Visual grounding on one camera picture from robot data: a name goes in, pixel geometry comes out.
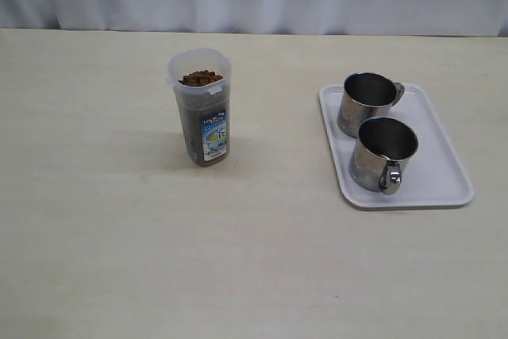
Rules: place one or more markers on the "steel mug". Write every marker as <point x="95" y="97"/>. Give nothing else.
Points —
<point x="366" y="95"/>
<point x="383" y="148"/>

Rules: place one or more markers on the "white plastic tray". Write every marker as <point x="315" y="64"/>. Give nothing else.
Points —
<point x="433" y="179"/>

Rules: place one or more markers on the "clear plastic container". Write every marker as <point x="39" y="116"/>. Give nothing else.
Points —
<point x="201" y="81"/>

